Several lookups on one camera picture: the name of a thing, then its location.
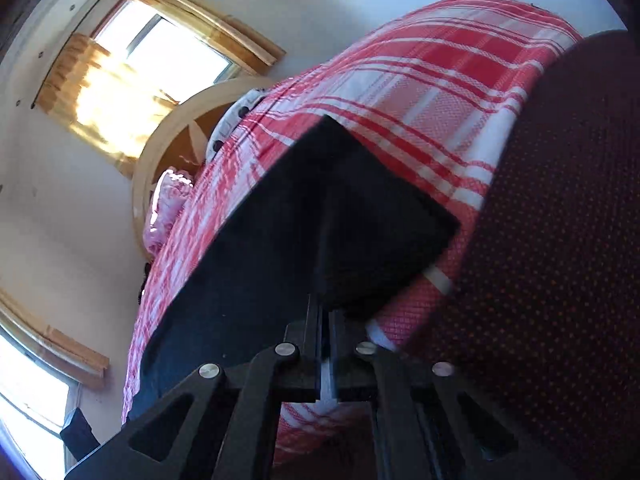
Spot window behind headboard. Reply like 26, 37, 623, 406
90, 0, 243, 111

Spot pink floral pillow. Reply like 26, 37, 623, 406
142, 167, 196, 256

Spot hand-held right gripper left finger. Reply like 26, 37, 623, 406
65, 294, 321, 480

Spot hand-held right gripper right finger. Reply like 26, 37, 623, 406
330, 310, 566, 480

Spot bed with red plaid sheet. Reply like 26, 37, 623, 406
121, 0, 586, 466

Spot beige wooden headboard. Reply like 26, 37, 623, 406
131, 76, 273, 256

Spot wide sunlit yellow curtain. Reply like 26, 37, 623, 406
37, 32, 181, 178

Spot dark red dotted clothing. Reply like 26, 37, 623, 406
400, 30, 640, 480

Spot white patterned pillow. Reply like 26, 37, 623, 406
205, 87, 268, 163

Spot large side window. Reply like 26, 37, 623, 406
0, 327, 83, 480

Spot narrow yellow curtain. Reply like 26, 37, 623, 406
112, 0, 286, 68

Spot dark object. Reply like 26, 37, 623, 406
60, 407, 101, 461

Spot black pants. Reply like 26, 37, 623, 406
125, 114, 461, 426

